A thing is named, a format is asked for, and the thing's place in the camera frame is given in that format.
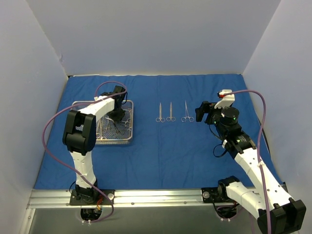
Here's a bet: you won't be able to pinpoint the steel forceps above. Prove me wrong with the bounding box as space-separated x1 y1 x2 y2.
181 101 194 122

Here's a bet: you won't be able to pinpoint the steel wire mesh basket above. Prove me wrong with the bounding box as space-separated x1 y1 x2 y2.
63 96 133 150

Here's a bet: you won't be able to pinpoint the blue surgical wrap cloth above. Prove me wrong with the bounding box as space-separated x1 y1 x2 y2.
34 74 283 190

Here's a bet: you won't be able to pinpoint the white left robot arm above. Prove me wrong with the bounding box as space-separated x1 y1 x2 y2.
62 85 127 204

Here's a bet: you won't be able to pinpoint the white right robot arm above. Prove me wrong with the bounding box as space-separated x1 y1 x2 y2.
195 89 306 234

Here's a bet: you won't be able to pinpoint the steel clamp in basket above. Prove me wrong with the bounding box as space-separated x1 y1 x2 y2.
119 110 132 131

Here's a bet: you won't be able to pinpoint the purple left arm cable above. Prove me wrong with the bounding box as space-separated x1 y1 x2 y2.
41 81 129 224

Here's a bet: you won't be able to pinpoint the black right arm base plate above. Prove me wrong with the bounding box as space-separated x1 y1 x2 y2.
201 187 238 204

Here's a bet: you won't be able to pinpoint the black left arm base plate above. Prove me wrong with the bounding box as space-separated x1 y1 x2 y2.
69 190 115 206

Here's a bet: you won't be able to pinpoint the aluminium front rail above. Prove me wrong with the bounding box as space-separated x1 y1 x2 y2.
26 187 259 210

